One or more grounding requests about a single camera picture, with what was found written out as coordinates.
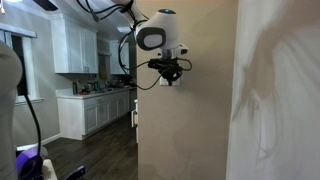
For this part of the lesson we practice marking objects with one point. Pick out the white upper kitchen cabinets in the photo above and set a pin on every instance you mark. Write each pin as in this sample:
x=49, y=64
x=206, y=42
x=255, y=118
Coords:
x=74, y=47

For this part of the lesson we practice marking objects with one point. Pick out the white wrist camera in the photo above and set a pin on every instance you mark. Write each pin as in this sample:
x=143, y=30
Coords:
x=173, y=53

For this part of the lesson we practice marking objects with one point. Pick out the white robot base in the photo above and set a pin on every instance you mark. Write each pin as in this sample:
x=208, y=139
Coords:
x=10, y=74

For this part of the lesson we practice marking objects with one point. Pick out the kitchen window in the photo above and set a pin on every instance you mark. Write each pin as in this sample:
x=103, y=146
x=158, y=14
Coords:
x=20, y=41

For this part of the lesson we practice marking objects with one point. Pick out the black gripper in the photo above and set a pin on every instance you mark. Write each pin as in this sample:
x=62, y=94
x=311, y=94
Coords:
x=168, y=69

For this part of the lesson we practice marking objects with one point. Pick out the white lower kitchen cabinets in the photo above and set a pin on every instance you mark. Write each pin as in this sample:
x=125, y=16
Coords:
x=80, y=116

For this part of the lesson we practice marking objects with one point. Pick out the purple object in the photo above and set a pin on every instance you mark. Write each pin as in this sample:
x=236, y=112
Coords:
x=29, y=164

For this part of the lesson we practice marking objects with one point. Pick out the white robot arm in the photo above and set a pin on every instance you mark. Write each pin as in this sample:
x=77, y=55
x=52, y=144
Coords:
x=158, y=32

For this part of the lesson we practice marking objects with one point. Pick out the white wall light switch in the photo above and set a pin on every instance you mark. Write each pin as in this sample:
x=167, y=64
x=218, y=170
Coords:
x=164, y=82

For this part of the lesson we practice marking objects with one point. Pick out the white kitchen cabinets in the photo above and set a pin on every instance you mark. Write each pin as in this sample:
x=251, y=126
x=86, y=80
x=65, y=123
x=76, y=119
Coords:
x=74, y=47
x=80, y=116

